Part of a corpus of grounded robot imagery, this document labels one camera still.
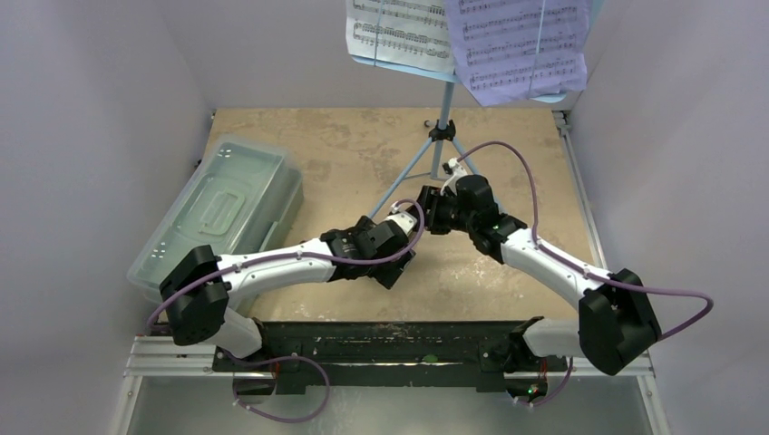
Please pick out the purple paper sheet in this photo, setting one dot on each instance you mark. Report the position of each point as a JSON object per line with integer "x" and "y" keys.
{"x": 516, "y": 50}

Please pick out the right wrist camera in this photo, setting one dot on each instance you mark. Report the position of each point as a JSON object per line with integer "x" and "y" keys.
{"x": 455, "y": 170}

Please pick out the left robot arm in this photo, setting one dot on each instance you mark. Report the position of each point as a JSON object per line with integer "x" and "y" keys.
{"x": 201, "y": 293}

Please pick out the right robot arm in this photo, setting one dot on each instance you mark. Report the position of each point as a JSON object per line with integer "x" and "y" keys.
{"x": 615, "y": 323}

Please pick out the white sheet music page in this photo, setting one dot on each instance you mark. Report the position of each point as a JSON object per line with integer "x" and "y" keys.
{"x": 412, "y": 33}

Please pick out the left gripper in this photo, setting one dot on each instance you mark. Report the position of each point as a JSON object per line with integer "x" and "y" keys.
{"x": 386, "y": 275}

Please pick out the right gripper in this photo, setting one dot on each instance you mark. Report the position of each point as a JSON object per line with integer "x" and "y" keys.
{"x": 433, "y": 208}

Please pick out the light blue music stand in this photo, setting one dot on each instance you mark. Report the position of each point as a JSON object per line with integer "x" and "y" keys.
{"x": 442, "y": 130}

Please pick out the clear plastic storage bin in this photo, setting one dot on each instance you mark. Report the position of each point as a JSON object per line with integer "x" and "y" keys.
{"x": 242, "y": 198}

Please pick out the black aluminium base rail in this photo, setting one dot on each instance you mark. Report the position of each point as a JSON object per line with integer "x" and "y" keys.
{"x": 487, "y": 356}

